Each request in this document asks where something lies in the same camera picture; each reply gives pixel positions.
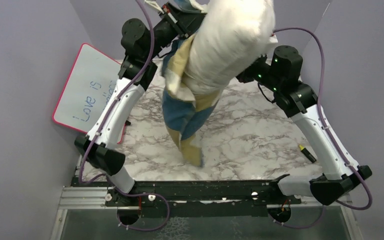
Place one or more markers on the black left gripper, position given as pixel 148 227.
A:
pixel 185 24

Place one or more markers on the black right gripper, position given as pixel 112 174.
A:
pixel 246 75

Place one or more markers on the white pillow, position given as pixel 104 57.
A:
pixel 233 34

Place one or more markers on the blue beige checked pillowcase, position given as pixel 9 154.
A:
pixel 186 103

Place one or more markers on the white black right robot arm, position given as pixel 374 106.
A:
pixel 341 173

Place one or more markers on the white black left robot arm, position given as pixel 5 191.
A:
pixel 98 146

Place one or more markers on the pink framed whiteboard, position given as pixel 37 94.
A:
pixel 88 89

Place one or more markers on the black yellow marker pen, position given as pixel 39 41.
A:
pixel 307 154

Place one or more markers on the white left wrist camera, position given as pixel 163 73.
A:
pixel 154 5

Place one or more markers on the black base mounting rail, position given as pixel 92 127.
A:
pixel 194 199

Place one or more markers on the aluminium frame rail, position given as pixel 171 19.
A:
pixel 83 216

